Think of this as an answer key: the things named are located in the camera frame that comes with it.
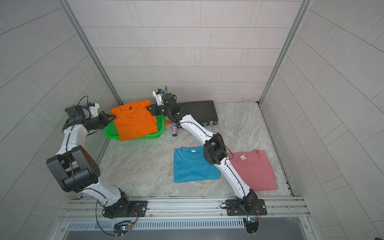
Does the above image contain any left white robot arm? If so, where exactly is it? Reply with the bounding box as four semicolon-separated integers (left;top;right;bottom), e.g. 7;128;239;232
47;103;133;219

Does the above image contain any black hard case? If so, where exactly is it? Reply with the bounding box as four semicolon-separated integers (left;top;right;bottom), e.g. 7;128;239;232
179;101;218;127

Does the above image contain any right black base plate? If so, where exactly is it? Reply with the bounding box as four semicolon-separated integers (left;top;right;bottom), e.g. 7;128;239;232
221;199;268;216

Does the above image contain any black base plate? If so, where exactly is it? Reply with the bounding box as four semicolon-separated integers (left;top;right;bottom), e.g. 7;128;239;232
102;201;148;219
221;199;268;216

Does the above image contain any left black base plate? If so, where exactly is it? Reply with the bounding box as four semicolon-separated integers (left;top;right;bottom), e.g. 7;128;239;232
102;201;148;219

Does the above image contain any purple patterned bottle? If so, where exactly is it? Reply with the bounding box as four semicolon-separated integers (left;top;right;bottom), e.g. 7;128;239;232
172;124;178;137

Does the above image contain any left green circuit board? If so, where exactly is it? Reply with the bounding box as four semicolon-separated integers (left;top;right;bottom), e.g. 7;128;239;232
113;221;133;237

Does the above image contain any green circuit board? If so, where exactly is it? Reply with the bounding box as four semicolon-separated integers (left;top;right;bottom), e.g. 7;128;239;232
243;218;260;234
113;221;133;237

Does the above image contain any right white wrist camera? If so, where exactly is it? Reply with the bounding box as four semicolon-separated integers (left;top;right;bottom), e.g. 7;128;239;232
153;89;164;106

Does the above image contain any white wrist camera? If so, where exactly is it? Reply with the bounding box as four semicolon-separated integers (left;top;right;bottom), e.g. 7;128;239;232
153;89;164;106
88;103;100;118

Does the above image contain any blue folded t-shirt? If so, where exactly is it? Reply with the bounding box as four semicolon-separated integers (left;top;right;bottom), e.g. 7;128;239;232
174;147;221;183

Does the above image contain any pink folded t-shirt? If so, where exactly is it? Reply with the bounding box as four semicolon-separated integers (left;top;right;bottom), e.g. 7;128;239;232
230;150;278;192

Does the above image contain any right green circuit board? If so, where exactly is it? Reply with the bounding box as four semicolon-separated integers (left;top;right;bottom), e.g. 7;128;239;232
243;218;260;234

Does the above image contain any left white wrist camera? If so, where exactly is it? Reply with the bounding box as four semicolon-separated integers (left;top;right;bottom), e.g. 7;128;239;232
88;103;100;118

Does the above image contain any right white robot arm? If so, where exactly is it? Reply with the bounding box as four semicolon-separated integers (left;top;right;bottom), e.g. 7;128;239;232
147;89;259;215

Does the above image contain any aluminium mounting rail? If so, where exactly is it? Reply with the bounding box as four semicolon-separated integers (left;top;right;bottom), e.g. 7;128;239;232
58;196;310;221

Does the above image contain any green plastic basket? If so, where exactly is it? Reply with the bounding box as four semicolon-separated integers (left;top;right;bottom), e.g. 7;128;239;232
104;116;165;142

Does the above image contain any orange t-shirt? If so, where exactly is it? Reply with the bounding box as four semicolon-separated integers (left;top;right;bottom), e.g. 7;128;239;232
111;100;158;141

